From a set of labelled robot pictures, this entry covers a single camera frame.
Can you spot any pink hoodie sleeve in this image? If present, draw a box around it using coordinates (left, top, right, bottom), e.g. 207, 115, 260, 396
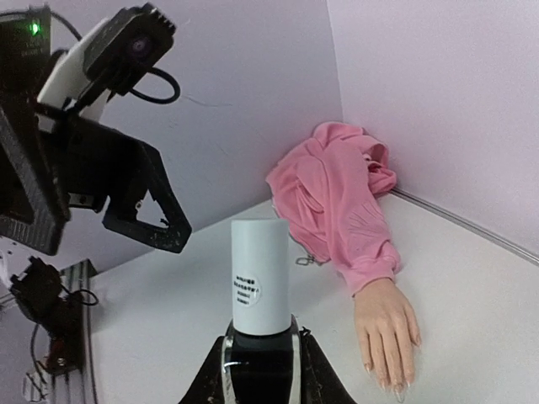
266, 122, 400, 294

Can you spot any white nail polish cap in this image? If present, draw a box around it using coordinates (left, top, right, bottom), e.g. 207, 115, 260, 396
231, 219, 291, 337

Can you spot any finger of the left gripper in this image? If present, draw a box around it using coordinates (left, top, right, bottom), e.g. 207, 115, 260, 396
103, 142, 192, 253

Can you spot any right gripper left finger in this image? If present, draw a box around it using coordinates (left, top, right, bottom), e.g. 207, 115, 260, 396
179, 336, 236, 404

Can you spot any mannequin hand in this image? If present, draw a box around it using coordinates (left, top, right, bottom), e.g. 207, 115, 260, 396
354, 279, 421, 403

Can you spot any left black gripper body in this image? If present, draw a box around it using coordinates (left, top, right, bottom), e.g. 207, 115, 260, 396
1, 100, 143, 256

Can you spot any black nail polish bottle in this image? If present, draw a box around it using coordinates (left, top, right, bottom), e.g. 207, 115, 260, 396
220, 318, 302, 404

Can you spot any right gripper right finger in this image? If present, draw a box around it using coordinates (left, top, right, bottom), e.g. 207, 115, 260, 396
294, 324, 355, 404

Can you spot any aluminium front rail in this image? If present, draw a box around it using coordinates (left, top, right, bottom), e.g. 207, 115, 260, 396
1, 257, 99, 403

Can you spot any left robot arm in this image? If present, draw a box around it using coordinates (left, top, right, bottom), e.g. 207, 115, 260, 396
1, 3, 192, 375

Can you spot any metal zipper pull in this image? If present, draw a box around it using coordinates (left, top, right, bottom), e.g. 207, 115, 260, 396
295, 254, 328, 267

